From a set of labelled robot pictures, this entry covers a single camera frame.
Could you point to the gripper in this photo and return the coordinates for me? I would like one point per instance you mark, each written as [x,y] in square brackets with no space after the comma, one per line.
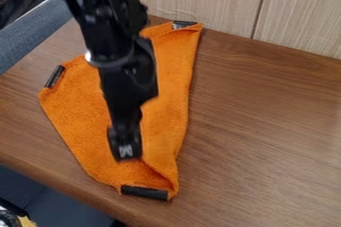
[128,81]

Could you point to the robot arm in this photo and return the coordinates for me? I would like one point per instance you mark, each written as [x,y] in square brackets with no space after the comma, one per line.
[103,12]

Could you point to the orange cloth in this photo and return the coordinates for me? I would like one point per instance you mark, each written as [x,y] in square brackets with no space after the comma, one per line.
[168,111]

